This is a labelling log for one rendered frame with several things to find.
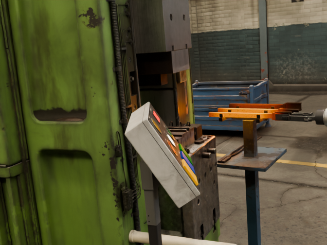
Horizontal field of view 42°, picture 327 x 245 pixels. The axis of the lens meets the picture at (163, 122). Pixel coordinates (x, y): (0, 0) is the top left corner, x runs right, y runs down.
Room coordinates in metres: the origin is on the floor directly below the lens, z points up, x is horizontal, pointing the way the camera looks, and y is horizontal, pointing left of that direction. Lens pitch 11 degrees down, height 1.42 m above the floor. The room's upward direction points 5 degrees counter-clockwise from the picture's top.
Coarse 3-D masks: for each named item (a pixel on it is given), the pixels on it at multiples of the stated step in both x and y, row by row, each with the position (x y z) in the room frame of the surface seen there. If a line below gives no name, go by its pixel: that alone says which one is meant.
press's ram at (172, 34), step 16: (144, 0) 1.80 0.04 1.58; (160, 0) 1.77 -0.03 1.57; (176, 0) 1.90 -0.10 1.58; (144, 16) 1.80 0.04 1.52; (160, 16) 1.77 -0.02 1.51; (176, 16) 1.89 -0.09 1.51; (144, 32) 1.80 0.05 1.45; (160, 32) 1.77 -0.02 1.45; (176, 32) 1.87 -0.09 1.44; (144, 48) 1.81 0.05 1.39; (160, 48) 1.78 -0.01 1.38; (176, 48) 1.86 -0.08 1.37
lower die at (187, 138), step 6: (168, 126) 2.04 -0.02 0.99; (174, 126) 2.03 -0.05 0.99; (180, 126) 2.02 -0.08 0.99; (186, 126) 2.00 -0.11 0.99; (174, 132) 1.91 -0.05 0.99; (180, 132) 1.90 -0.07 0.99; (186, 132) 1.90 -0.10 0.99; (192, 132) 1.97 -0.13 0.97; (180, 138) 1.83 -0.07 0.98; (186, 138) 1.90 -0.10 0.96; (192, 138) 1.97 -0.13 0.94; (186, 144) 1.89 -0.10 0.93
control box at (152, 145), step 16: (144, 112) 1.33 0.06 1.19; (128, 128) 1.23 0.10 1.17; (144, 128) 1.19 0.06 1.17; (160, 128) 1.32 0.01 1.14; (144, 144) 1.19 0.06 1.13; (160, 144) 1.19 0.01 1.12; (176, 144) 1.43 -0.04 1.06; (144, 160) 1.19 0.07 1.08; (160, 160) 1.19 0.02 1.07; (176, 160) 1.19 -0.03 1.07; (160, 176) 1.19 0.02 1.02; (176, 176) 1.19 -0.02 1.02; (176, 192) 1.19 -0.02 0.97; (192, 192) 1.19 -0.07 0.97
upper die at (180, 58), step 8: (136, 56) 1.88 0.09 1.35; (144, 56) 1.86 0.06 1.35; (152, 56) 1.85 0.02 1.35; (160, 56) 1.83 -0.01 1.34; (168, 56) 1.82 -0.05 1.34; (176, 56) 1.86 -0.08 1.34; (184, 56) 1.94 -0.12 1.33; (144, 64) 1.87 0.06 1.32; (152, 64) 1.85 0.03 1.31; (160, 64) 1.83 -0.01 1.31; (168, 64) 1.82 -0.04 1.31; (176, 64) 1.85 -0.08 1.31; (184, 64) 1.94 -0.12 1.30; (144, 72) 1.87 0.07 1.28; (152, 72) 1.85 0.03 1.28; (160, 72) 1.84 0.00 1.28; (168, 72) 1.82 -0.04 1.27
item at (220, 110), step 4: (220, 108) 2.41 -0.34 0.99; (224, 108) 2.40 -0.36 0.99; (228, 108) 2.39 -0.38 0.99; (232, 108) 2.38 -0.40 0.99; (236, 108) 2.37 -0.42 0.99; (240, 108) 2.36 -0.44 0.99; (244, 108) 2.35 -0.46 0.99; (248, 108) 2.34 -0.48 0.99; (252, 108) 2.33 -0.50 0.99; (280, 108) 2.23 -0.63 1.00; (284, 108) 2.23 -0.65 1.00; (288, 108) 2.22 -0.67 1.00; (244, 112) 2.33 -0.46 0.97; (248, 112) 2.32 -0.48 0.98; (252, 112) 2.30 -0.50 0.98; (256, 112) 2.29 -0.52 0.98; (260, 112) 2.28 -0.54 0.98; (268, 112) 2.25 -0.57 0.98; (272, 112) 2.24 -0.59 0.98; (292, 112) 2.19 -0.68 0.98
